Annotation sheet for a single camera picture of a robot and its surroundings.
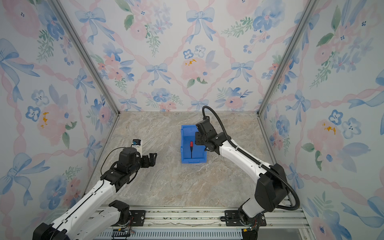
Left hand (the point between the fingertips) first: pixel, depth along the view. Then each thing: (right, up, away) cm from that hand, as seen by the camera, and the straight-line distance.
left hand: (149, 152), depth 82 cm
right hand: (+28, +10, +3) cm, 30 cm away
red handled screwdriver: (+23, +2, +19) cm, 29 cm away
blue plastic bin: (+28, -3, +16) cm, 32 cm away
